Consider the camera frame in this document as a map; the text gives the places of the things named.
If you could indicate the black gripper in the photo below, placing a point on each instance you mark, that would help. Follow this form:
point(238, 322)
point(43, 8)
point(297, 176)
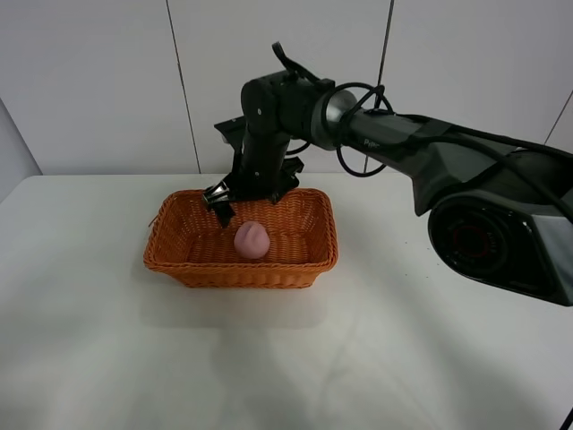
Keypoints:
point(260, 171)

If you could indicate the pink peach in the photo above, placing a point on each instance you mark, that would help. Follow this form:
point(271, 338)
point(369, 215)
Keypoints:
point(252, 240)

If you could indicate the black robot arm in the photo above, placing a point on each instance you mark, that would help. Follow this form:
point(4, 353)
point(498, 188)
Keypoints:
point(499, 209)

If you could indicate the orange wicker basket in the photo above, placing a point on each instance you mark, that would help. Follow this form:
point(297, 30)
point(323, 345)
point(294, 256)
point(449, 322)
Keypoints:
point(188, 244)

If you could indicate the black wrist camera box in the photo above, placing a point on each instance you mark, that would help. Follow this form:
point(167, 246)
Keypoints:
point(232, 130)

